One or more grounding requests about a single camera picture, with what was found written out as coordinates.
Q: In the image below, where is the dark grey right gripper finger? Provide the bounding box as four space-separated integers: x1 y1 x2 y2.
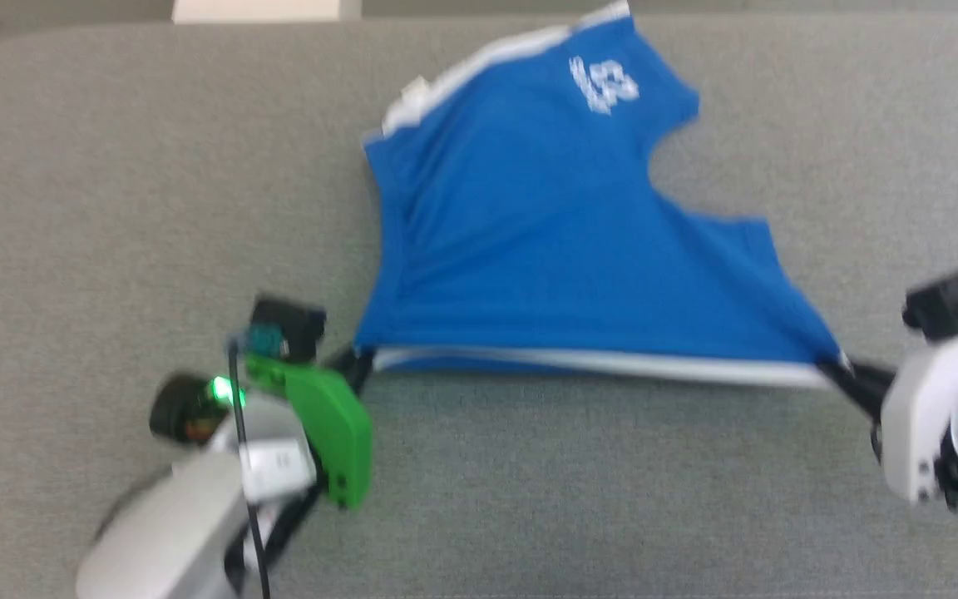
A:
841 356 897 396
818 363 887 422

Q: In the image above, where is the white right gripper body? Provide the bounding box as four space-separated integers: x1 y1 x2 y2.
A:
877 333 958 505

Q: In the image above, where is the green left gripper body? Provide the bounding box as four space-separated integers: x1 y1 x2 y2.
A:
244 353 374 510

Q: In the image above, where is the blue shirt with white trim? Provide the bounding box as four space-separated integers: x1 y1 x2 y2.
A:
353 2 854 390

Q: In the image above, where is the grey fabric mat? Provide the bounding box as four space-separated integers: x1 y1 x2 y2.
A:
0 12 958 599

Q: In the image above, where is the white flat object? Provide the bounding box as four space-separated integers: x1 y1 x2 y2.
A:
171 0 363 23

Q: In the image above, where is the thin black cable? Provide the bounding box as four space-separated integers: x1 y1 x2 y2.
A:
228 337 272 599

